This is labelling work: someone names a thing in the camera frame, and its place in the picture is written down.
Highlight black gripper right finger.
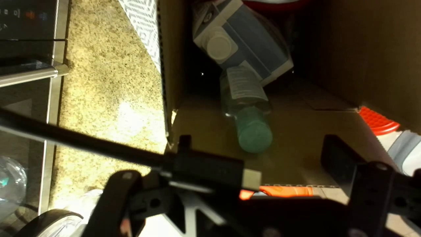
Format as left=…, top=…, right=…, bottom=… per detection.
left=322, top=134, right=421, bottom=237

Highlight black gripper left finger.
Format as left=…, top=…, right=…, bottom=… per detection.
left=81, top=134, right=248, bottom=237

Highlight clear bottle green cap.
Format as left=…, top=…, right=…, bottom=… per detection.
left=220, top=66, right=274, bottom=154

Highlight tall cardboard box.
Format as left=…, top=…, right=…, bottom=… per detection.
left=158, top=0, right=421, bottom=186

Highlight red fabric bag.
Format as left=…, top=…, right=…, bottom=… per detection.
left=240, top=107, right=400, bottom=200

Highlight patterned grey mat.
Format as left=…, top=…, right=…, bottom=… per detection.
left=119, top=0, right=161, bottom=70

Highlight black microwave oven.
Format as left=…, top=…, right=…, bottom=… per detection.
left=0, top=0, right=72, bottom=215

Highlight white blue carton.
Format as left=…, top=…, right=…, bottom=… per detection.
left=193, top=0, right=294, bottom=86

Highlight black usb cable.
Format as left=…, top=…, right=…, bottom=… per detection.
left=0, top=107, right=264, bottom=192

